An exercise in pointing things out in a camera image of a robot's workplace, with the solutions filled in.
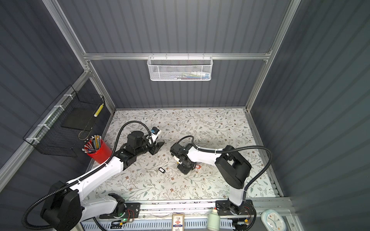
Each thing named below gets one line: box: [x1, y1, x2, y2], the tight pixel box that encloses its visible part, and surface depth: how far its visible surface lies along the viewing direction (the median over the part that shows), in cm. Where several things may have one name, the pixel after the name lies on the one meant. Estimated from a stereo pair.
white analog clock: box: [260, 208, 288, 231], surface depth 70 cm
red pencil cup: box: [81, 134, 113, 165], surface depth 86 cm
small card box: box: [171, 213, 185, 231], surface depth 71 cm
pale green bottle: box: [207, 208, 221, 231], surface depth 65 cm
